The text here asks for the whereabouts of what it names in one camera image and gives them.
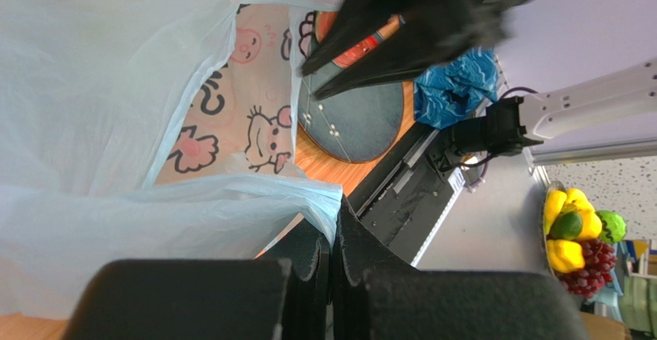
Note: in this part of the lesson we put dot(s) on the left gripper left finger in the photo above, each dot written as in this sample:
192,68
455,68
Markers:
280,295

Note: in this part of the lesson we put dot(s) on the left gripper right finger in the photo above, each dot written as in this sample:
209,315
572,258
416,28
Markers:
377,295

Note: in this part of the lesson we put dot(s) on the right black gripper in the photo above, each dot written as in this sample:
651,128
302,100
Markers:
436,32

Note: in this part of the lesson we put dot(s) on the light blue plastic bag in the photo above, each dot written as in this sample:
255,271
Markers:
147,129

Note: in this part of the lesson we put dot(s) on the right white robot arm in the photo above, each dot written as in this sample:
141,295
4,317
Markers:
512,124

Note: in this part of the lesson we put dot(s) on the bowl of fake fruits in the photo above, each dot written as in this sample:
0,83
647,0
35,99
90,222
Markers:
580,240

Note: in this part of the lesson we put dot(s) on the blue patterned cloth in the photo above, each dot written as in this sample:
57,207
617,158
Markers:
445,95

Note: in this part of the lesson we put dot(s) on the dark blue ceramic plate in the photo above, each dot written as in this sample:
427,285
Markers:
356,126

